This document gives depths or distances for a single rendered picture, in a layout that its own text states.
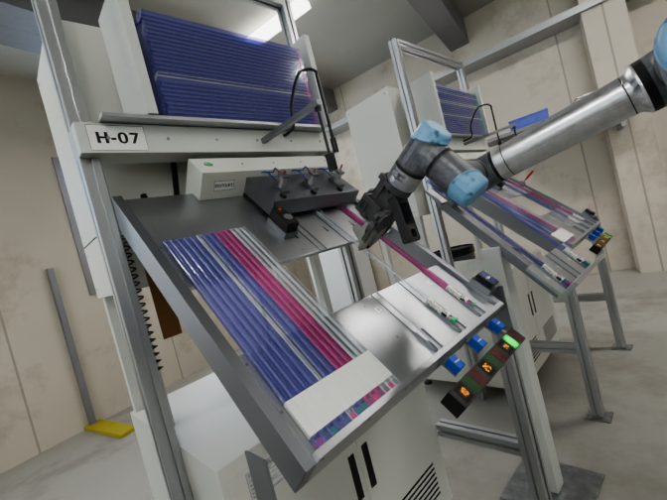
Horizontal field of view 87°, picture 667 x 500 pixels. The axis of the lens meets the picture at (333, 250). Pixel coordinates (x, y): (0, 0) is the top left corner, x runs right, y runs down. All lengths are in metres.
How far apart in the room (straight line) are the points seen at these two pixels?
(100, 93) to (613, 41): 3.95
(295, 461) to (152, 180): 0.85
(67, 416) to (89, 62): 3.00
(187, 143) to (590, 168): 3.91
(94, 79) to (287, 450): 1.03
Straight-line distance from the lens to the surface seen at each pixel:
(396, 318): 0.79
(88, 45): 1.27
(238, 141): 1.11
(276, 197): 0.95
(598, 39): 4.29
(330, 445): 0.54
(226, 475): 0.85
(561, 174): 4.37
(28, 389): 3.65
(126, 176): 1.12
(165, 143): 1.01
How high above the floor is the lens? 1.00
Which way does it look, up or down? 2 degrees down
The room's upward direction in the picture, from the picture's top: 14 degrees counter-clockwise
